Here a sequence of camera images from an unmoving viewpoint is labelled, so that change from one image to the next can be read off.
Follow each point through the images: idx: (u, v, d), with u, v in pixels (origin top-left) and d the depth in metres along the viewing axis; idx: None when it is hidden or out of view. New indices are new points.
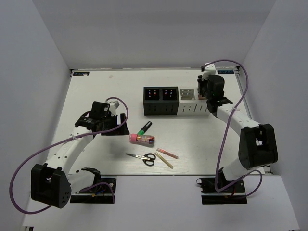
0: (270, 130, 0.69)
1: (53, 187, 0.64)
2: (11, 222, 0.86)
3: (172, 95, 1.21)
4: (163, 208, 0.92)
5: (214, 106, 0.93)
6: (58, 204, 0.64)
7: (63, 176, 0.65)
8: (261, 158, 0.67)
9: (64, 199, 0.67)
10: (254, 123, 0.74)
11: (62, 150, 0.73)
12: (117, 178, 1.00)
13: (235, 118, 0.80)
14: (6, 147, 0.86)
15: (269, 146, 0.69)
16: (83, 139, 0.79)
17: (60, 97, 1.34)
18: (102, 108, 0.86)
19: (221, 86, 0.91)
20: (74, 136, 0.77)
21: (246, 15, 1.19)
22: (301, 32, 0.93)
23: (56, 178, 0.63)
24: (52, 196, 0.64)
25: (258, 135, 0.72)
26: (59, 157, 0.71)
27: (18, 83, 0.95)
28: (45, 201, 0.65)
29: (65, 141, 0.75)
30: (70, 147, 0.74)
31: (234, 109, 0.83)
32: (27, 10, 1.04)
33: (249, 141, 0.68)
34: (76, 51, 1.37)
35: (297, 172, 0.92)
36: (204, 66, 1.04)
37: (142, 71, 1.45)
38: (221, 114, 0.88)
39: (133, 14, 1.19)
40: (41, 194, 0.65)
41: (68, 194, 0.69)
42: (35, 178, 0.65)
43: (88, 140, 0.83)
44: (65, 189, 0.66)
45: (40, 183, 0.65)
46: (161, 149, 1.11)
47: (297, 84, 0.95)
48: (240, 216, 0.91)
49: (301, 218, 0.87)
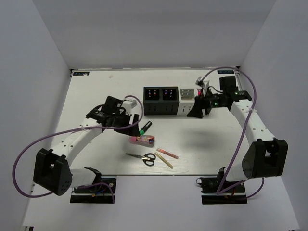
0: (283, 147, 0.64)
1: (54, 174, 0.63)
2: (11, 222, 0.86)
3: (172, 95, 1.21)
4: (163, 208, 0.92)
5: (230, 97, 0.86)
6: (57, 192, 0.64)
7: (66, 165, 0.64)
8: (265, 171, 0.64)
9: (63, 187, 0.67)
10: (269, 135, 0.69)
11: (69, 139, 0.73)
12: (117, 178, 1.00)
13: (250, 124, 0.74)
14: (6, 148, 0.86)
15: (276, 162, 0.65)
16: (90, 131, 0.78)
17: (60, 97, 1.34)
18: (115, 104, 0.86)
19: (232, 80, 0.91)
20: (83, 128, 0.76)
21: (246, 15, 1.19)
22: (301, 32, 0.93)
23: (57, 166, 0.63)
24: (52, 183, 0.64)
25: (269, 147, 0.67)
26: (65, 145, 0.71)
27: (17, 83, 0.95)
28: (45, 187, 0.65)
29: (73, 130, 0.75)
30: (77, 138, 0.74)
31: (251, 110, 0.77)
32: (27, 10, 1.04)
33: (257, 155, 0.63)
34: (76, 51, 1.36)
35: (297, 172, 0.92)
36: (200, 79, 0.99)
37: (142, 71, 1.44)
38: (237, 111, 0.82)
39: (134, 14, 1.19)
40: (42, 179, 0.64)
41: (68, 183, 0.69)
42: (39, 162, 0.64)
43: (96, 133, 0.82)
44: (65, 177, 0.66)
45: (43, 167, 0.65)
46: (161, 149, 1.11)
47: (297, 85, 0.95)
48: (240, 215, 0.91)
49: (301, 219, 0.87)
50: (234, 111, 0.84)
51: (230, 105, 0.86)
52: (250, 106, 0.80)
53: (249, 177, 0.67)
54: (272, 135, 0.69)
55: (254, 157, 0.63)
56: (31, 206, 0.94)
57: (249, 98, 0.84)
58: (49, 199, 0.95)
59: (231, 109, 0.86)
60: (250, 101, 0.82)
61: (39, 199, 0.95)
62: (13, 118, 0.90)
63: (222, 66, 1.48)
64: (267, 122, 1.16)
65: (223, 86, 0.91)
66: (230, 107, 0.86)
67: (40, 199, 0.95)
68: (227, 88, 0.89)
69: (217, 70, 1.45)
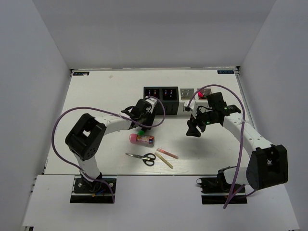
0: (283, 153, 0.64)
1: (89, 136, 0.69)
2: (11, 223, 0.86)
3: (172, 96, 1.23)
4: (164, 208, 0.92)
5: (220, 113, 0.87)
6: (84, 153, 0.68)
7: (101, 133, 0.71)
8: (272, 180, 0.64)
9: (89, 154, 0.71)
10: (266, 142, 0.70)
11: (109, 116, 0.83)
12: (117, 178, 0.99)
13: (246, 134, 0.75)
14: (6, 148, 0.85)
15: (280, 169, 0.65)
16: (124, 121, 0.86)
17: (60, 96, 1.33)
18: (145, 107, 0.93)
19: (219, 96, 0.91)
20: (121, 115, 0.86)
21: (246, 16, 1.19)
22: (301, 33, 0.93)
23: (96, 130, 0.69)
24: (83, 145, 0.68)
25: (269, 155, 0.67)
26: (105, 119, 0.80)
27: (17, 83, 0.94)
28: (75, 146, 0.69)
29: (112, 113, 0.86)
30: (115, 119, 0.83)
31: (244, 121, 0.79)
32: (26, 9, 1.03)
33: (260, 167, 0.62)
34: (75, 51, 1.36)
35: (296, 172, 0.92)
36: (188, 105, 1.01)
37: (142, 71, 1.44)
38: (229, 125, 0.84)
39: (134, 14, 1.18)
40: (77, 137, 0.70)
41: (94, 152, 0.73)
42: (81, 123, 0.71)
43: (126, 125, 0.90)
44: (95, 144, 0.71)
45: (82, 128, 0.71)
46: (161, 149, 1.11)
47: (296, 86, 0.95)
48: (240, 215, 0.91)
49: (301, 219, 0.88)
50: (227, 125, 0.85)
51: (222, 121, 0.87)
52: (241, 118, 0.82)
53: (257, 190, 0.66)
54: (270, 142, 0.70)
55: (259, 168, 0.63)
56: (31, 206, 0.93)
57: (238, 111, 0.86)
58: (49, 199, 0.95)
59: (224, 124, 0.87)
60: (240, 113, 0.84)
61: (39, 200, 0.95)
62: (12, 119, 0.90)
63: (222, 66, 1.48)
64: (267, 122, 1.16)
65: (211, 101, 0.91)
66: (223, 122, 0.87)
67: (40, 199, 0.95)
68: (216, 104, 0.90)
69: (217, 70, 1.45)
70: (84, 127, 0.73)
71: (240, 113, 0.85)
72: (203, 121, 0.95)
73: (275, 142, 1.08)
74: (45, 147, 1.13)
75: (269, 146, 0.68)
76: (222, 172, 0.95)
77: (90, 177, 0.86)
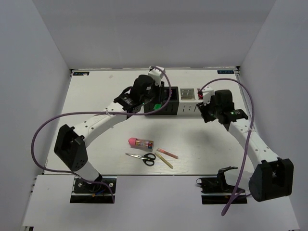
0: (289, 167, 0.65)
1: (71, 152, 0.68)
2: (11, 223, 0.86)
3: (172, 95, 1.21)
4: (163, 208, 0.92)
5: (226, 117, 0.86)
6: (71, 167, 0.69)
7: (82, 145, 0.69)
8: (275, 192, 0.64)
9: (78, 164, 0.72)
10: (273, 155, 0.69)
11: (91, 121, 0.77)
12: (117, 178, 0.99)
13: (251, 145, 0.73)
14: (6, 148, 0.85)
15: (284, 182, 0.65)
16: (114, 117, 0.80)
17: (60, 96, 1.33)
18: (143, 88, 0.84)
19: (228, 96, 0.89)
20: (107, 112, 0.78)
21: (246, 16, 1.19)
22: (301, 33, 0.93)
23: (75, 146, 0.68)
24: (68, 160, 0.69)
25: (274, 167, 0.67)
26: (86, 126, 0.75)
27: (17, 83, 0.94)
28: (62, 159, 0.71)
29: (97, 113, 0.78)
30: (99, 121, 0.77)
31: (250, 129, 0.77)
32: (26, 9, 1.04)
33: (264, 178, 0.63)
34: (75, 51, 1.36)
35: (296, 173, 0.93)
36: (202, 90, 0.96)
37: (142, 71, 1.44)
38: (235, 132, 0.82)
39: (134, 14, 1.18)
40: (62, 152, 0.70)
41: (83, 161, 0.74)
42: (60, 136, 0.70)
43: (120, 120, 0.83)
44: (81, 156, 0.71)
45: (63, 141, 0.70)
46: (161, 149, 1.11)
47: (296, 86, 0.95)
48: (240, 215, 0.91)
49: (301, 219, 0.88)
50: (232, 131, 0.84)
51: (228, 125, 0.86)
52: (248, 126, 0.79)
53: (258, 201, 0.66)
54: (276, 154, 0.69)
55: (263, 179, 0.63)
56: (31, 207, 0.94)
57: (245, 117, 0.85)
58: (49, 199, 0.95)
59: (229, 129, 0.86)
60: (247, 120, 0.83)
61: (39, 200, 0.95)
62: (12, 119, 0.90)
63: (222, 67, 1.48)
64: (267, 122, 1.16)
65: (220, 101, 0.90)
66: (229, 127, 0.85)
67: (40, 199, 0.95)
68: (224, 105, 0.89)
69: (217, 70, 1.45)
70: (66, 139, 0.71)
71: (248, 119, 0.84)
72: (210, 113, 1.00)
73: (276, 142, 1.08)
74: (45, 147, 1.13)
75: (275, 159, 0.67)
76: (222, 171, 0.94)
77: (89, 179, 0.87)
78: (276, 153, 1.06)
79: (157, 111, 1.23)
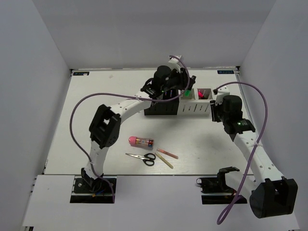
0: (294, 187, 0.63)
1: (107, 128, 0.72)
2: (11, 223, 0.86)
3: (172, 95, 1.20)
4: (163, 208, 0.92)
5: (233, 128, 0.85)
6: (105, 142, 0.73)
7: (118, 122, 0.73)
8: (275, 211, 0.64)
9: (110, 141, 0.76)
10: (277, 174, 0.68)
11: (124, 103, 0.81)
12: (117, 178, 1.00)
13: (256, 160, 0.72)
14: (6, 148, 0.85)
15: (286, 202, 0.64)
16: (143, 102, 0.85)
17: (60, 96, 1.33)
18: (163, 79, 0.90)
19: (237, 105, 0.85)
20: (137, 97, 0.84)
21: (246, 16, 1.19)
22: (301, 33, 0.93)
23: (112, 122, 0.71)
24: (103, 135, 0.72)
25: (277, 185, 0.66)
26: (121, 107, 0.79)
27: (17, 83, 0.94)
28: (97, 135, 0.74)
29: (128, 97, 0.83)
30: (131, 104, 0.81)
31: (257, 144, 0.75)
32: (26, 9, 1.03)
33: (266, 197, 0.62)
34: (75, 51, 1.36)
35: (295, 173, 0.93)
36: (217, 88, 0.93)
37: (142, 71, 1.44)
38: (240, 143, 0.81)
39: (134, 14, 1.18)
40: (97, 129, 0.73)
41: (114, 139, 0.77)
42: (98, 114, 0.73)
43: (146, 105, 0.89)
44: (114, 134, 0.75)
45: (100, 119, 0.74)
46: (161, 149, 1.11)
47: (296, 86, 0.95)
48: (240, 215, 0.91)
49: (301, 219, 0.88)
50: (237, 143, 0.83)
51: (233, 136, 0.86)
52: (254, 139, 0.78)
53: (258, 217, 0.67)
54: (281, 173, 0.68)
55: (265, 198, 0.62)
56: (31, 207, 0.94)
57: (252, 129, 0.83)
58: (49, 199, 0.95)
59: (235, 140, 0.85)
60: (254, 133, 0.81)
61: (39, 200, 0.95)
62: (12, 119, 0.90)
63: (222, 67, 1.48)
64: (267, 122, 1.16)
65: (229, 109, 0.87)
66: (234, 139, 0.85)
67: (40, 200, 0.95)
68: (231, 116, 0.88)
69: (217, 70, 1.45)
70: (103, 117, 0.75)
71: (255, 132, 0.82)
72: (218, 115, 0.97)
73: (275, 142, 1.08)
74: (45, 147, 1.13)
75: (279, 178, 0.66)
76: (222, 170, 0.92)
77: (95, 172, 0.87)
78: (276, 153, 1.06)
79: (157, 111, 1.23)
